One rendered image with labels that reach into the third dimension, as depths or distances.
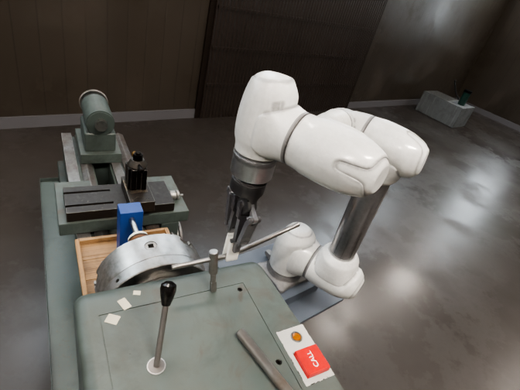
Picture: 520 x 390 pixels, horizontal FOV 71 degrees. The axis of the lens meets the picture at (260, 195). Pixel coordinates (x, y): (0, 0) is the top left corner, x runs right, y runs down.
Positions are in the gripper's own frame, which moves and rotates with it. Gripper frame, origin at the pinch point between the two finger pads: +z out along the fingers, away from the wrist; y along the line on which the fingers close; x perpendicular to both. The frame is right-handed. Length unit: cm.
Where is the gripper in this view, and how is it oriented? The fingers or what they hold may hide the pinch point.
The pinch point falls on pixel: (232, 246)
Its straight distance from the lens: 87.7
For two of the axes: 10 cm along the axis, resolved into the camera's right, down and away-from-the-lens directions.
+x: -8.7, 0.9, -4.9
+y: -4.5, -5.8, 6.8
